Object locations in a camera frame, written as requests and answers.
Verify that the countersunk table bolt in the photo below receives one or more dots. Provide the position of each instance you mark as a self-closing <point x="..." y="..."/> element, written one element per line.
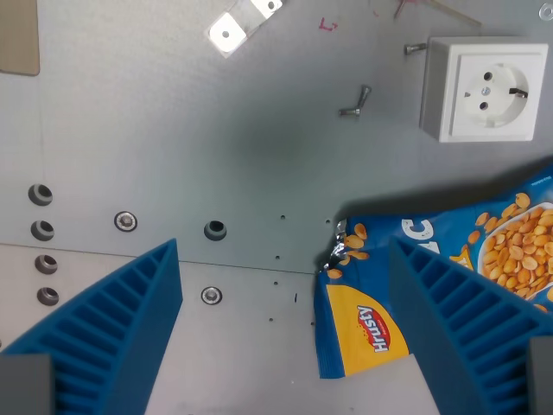
<point x="125" y="221"/>
<point x="211" y="295"/>

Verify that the white wall power socket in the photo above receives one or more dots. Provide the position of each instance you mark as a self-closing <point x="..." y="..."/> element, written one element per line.
<point x="484" y="88"/>

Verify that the beige flat panel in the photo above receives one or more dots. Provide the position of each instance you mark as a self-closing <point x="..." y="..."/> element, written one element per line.
<point x="18" y="36"/>

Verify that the thin transparent plastic strip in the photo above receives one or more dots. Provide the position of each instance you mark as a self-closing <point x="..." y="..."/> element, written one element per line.
<point x="453" y="13"/>

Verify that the blue Hrusty peanut bag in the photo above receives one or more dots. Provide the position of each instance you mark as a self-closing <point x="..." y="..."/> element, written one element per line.
<point x="436" y="242"/>

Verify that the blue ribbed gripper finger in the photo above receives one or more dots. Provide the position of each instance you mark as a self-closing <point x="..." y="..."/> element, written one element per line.
<point x="471" y="328"/>
<point x="108" y="328"/>

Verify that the clear plastic washer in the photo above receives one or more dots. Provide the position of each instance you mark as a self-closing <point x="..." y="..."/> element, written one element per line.
<point x="546" y="12"/>

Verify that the shiny metal bracket strip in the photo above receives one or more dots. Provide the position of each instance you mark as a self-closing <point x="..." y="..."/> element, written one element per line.
<point x="242" y="23"/>

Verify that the small loose metal screw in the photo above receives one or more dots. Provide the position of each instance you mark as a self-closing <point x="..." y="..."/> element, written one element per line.
<point x="364" y="96"/>
<point x="349" y="112"/>
<point x="415" y="48"/>

